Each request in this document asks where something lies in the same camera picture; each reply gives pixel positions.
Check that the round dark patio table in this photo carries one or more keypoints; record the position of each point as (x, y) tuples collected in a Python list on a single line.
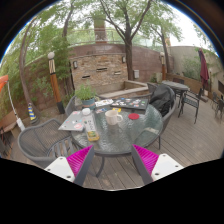
[(175, 85)]

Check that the tall tree dark trunk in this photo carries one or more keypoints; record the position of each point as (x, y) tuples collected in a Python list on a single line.
[(128, 56)]

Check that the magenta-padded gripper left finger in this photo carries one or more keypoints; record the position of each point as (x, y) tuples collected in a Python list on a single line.
[(78, 161)]

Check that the dark laptop with stickers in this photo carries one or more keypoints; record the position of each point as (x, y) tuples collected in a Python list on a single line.
[(130, 103)]

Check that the closed maroon patio umbrella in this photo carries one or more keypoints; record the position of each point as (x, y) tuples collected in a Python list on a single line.
[(204, 68)]

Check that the white ceramic mug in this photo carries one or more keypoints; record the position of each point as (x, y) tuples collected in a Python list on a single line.
[(112, 117)]

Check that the small yellow card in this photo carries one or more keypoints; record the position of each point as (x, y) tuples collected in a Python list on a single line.
[(116, 109)]

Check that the grey wall utility box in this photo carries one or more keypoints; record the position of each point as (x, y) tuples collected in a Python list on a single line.
[(136, 73)]

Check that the black jacket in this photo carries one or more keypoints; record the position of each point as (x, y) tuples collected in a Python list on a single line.
[(162, 98)]

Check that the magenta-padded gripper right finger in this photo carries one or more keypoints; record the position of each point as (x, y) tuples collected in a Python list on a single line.
[(146, 160)]

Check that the flat round red coaster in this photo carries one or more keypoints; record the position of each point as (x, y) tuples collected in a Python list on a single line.
[(133, 116)]

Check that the silver laptop with stickers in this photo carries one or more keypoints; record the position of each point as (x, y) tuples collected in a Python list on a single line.
[(70, 121)]

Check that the green plant in teal pot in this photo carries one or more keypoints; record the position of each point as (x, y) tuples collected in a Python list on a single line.
[(87, 96)]

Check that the leaning slender tree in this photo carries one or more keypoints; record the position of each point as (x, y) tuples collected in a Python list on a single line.
[(21, 66)]

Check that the wall lantern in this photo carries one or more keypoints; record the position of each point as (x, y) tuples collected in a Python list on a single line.
[(123, 59), (75, 64)]

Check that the small colourful sticker card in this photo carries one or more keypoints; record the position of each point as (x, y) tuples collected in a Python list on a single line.
[(101, 110)]

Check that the black metal patio chair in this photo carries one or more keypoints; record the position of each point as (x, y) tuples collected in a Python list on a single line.
[(190, 100)]

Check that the orange canopy with white pole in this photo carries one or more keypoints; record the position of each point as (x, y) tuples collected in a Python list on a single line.
[(3, 81)]

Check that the wooden lamp post white globe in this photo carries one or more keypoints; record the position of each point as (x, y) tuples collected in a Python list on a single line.
[(55, 86), (163, 68)]

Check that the blue yellow striped cone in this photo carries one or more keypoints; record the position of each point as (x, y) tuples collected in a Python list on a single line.
[(31, 112)]

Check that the white printed magazine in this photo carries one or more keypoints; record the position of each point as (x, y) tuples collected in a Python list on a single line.
[(104, 103)]

